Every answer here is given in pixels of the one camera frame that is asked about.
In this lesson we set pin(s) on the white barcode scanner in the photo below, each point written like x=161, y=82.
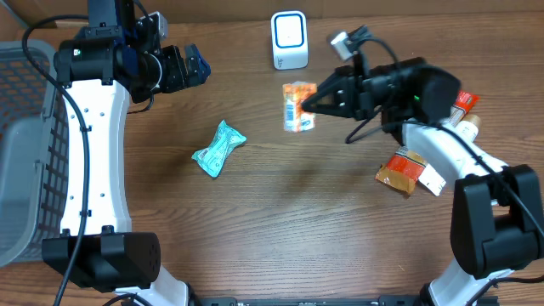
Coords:
x=289, y=37

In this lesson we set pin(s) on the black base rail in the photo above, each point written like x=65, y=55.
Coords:
x=385, y=300

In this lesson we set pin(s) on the white tube gold cap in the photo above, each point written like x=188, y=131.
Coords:
x=469, y=128

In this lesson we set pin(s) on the grey plastic mesh basket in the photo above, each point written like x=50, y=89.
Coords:
x=34, y=158

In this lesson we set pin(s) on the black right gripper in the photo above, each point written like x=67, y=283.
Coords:
x=354, y=87

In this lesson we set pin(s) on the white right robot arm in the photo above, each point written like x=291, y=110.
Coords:
x=497, y=215

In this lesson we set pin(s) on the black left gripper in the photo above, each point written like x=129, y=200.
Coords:
x=182, y=77

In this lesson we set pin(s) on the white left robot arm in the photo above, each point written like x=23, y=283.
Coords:
x=100, y=72

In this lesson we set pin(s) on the orange brown snack packet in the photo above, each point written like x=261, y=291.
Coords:
x=405, y=166

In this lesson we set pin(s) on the teal snack pouch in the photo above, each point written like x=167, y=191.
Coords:
x=225, y=140

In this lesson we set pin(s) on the small orange box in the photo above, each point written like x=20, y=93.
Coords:
x=296, y=120

